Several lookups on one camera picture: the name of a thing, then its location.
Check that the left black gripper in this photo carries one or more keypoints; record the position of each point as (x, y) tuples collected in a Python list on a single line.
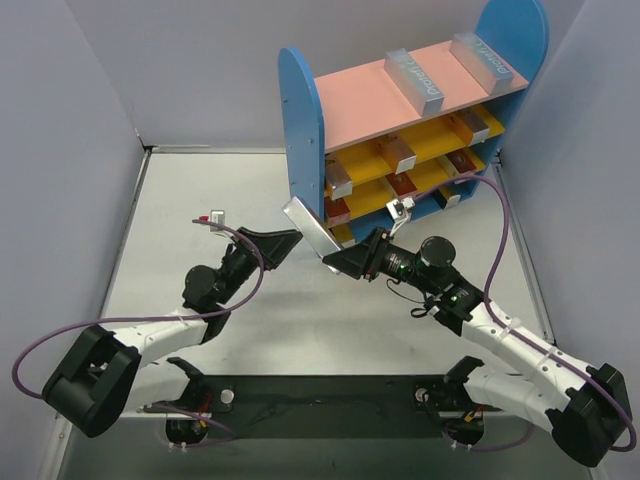
[(250, 249)]

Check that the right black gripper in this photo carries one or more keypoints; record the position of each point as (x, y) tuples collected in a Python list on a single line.
[(373, 255)]

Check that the black toothpaste box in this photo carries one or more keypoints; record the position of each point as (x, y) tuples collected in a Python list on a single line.
[(342, 233)]

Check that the red 3D toothpaste box top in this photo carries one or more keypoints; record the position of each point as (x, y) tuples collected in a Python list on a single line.
[(337, 212)]

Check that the red 3d toothpaste box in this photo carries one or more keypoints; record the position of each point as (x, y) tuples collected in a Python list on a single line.
[(401, 186), (337, 212), (456, 163)]

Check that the silver RO box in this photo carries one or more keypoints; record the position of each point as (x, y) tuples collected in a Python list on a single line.
[(470, 127), (338, 180)]

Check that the silver RO box table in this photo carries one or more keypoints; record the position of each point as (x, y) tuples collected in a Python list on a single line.
[(447, 198)]

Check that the orange white RO toothpaste box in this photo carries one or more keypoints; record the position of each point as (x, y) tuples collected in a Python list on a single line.
[(396, 152)]

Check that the plain silver box diagonal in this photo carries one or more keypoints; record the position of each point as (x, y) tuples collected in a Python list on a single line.
[(413, 82)]

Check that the plain silver box horizontal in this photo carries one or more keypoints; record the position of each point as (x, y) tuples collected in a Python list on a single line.
[(321, 240)]

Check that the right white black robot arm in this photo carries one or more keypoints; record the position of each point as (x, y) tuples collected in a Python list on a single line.
[(584, 408)]

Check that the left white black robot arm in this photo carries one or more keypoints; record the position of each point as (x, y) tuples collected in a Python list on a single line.
[(140, 350)]

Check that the blue shelf with coloured boards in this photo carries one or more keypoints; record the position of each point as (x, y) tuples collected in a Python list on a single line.
[(343, 113)]

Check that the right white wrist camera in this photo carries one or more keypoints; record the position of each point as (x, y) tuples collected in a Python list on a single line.
[(400, 210)]

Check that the aluminium frame rail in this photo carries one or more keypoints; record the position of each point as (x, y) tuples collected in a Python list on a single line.
[(550, 388)]

